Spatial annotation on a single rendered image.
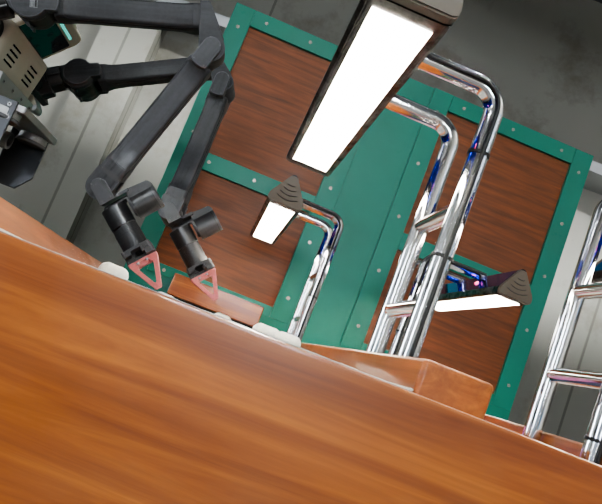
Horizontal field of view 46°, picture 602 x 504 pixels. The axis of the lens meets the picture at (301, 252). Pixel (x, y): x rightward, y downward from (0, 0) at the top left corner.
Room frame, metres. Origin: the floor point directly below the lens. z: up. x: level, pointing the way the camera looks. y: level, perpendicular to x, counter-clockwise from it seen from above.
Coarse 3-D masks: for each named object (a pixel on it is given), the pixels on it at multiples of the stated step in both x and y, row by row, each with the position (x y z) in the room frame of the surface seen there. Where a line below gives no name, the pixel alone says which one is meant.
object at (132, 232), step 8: (128, 224) 1.51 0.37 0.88; (136, 224) 1.53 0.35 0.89; (120, 232) 1.51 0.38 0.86; (128, 232) 1.51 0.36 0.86; (136, 232) 1.52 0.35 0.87; (120, 240) 1.52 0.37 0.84; (128, 240) 1.51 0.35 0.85; (136, 240) 1.51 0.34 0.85; (144, 240) 1.53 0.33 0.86; (128, 248) 1.52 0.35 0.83; (136, 248) 1.50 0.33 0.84; (128, 256) 1.49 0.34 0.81; (136, 256) 1.54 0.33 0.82
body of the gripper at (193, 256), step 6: (186, 246) 1.77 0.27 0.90; (192, 246) 1.77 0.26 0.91; (198, 246) 1.78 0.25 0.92; (180, 252) 1.78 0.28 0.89; (186, 252) 1.77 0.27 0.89; (192, 252) 1.77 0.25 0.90; (198, 252) 1.78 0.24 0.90; (186, 258) 1.78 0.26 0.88; (192, 258) 1.77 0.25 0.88; (198, 258) 1.78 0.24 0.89; (204, 258) 1.79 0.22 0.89; (186, 264) 1.79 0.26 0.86; (192, 264) 1.78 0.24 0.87; (198, 264) 1.75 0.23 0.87; (204, 264) 1.76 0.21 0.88; (192, 270) 1.75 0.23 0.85; (198, 270) 1.80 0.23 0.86
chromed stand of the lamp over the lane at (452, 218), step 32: (448, 64) 0.76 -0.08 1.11; (480, 96) 0.78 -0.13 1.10; (448, 128) 0.92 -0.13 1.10; (480, 128) 0.78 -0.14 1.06; (448, 160) 0.92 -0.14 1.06; (480, 160) 0.77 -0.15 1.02; (416, 224) 0.92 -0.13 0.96; (448, 224) 0.78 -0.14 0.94; (416, 256) 0.93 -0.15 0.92; (448, 256) 0.77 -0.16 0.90; (384, 320) 0.92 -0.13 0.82; (416, 320) 0.78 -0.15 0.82; (416, 352) 0.78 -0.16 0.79
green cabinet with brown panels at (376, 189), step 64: (256, 64) 2.28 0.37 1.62; (320, 64) 2.30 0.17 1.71; (192, 128) 2.26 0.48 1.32; (256, 128) 2.29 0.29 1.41; (384, 128) 2.32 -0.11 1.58; (512, 128) 2.34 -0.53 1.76; (192, 192) 2.28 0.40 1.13; (256, 192) 2.29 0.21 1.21; (320, 192) 2.30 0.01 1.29; (384, 192) 2.32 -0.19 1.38; (448, 192) 2.35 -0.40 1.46; (512, 192) 2.36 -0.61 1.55; (576, 192) 2.37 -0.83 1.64; (256, 256) 2.30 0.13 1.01; (384, 256) 2.32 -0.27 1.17; (512, 256) 2.37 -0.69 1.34; (320, 320) 2.32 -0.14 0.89; (448, 320) 2.36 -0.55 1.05; (512, 320) 2.38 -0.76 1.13; (512, 384) 2.37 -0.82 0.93
